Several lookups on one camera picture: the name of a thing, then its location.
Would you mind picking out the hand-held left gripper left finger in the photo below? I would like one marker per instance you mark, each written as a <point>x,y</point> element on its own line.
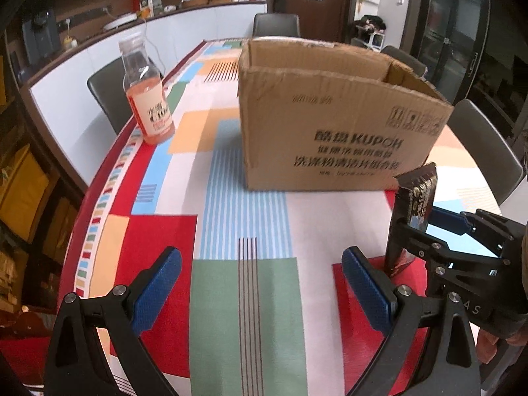
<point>159,284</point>

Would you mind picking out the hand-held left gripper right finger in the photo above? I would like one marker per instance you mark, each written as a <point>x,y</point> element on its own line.
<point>367,288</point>

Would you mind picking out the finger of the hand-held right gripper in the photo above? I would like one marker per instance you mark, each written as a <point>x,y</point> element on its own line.
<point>449,219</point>
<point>445,264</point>

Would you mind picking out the dark patterned snack packet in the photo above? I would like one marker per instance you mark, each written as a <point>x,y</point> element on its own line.
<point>420,189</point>

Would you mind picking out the brown cardboard box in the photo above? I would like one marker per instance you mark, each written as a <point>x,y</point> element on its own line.
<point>330,123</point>

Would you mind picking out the person's right hand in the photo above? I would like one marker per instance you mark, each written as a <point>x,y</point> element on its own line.
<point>489,341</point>

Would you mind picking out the dark grey dining chair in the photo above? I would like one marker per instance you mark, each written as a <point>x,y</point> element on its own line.
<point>486,148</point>
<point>111,90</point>
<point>406,60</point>
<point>275,25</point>

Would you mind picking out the colourful patchwork tablecloth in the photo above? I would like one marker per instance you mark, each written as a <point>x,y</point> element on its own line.
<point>247,235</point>

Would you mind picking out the plastic bottle with pink drink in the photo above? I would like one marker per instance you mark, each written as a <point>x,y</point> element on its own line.
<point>150,111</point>

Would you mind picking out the white shoe rack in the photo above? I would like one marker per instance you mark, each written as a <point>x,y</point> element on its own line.
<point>373,41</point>

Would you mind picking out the glass cabinet door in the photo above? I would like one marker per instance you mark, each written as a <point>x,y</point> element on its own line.
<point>449,20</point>

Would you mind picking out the dark bag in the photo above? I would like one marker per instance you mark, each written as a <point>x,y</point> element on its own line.
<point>371,24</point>

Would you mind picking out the white counter cabinet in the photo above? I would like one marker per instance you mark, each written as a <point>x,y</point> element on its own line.
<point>82,62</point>

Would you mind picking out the dark brown door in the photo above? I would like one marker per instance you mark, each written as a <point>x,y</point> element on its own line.
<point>334,4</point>

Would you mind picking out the flat white tray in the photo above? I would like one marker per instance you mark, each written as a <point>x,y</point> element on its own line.
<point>119,21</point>

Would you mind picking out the black countertop appliance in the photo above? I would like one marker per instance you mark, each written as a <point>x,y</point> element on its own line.
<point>41,35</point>

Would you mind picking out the wicker tray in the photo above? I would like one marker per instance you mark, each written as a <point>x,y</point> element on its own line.
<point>194,1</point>

